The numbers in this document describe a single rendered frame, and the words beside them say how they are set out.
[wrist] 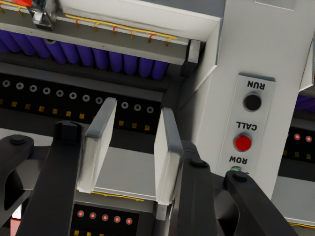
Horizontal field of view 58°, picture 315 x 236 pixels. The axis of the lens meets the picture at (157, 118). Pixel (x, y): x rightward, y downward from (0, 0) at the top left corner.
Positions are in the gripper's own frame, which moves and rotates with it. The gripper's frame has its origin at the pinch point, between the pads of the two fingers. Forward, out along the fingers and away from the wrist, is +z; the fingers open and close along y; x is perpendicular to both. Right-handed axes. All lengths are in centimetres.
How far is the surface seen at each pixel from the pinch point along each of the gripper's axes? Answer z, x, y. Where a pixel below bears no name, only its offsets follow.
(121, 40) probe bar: 18.3, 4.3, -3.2
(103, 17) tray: 17.9, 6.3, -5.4
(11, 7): 18.4, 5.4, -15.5
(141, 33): 18.2, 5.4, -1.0
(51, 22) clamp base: 16.0, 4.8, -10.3
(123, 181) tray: 11.5, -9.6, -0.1
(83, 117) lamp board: 26.7, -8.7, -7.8
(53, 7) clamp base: 16.1, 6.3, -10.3
